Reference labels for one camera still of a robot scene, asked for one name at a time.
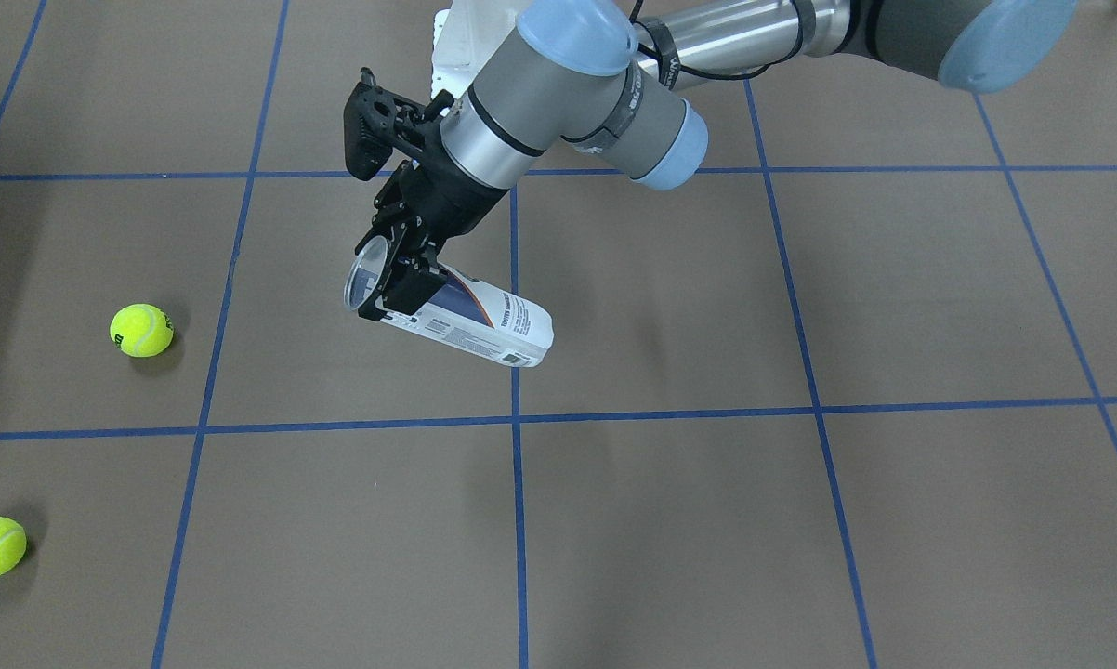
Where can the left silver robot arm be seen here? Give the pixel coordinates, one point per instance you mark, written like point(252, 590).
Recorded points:
point(608, 84)

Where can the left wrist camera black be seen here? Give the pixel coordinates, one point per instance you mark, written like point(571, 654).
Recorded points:
point(379, 122)

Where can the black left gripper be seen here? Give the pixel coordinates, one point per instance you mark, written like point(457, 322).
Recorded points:
point(453, 206)

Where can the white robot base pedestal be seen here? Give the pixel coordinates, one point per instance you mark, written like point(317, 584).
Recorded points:
point(466, 34)

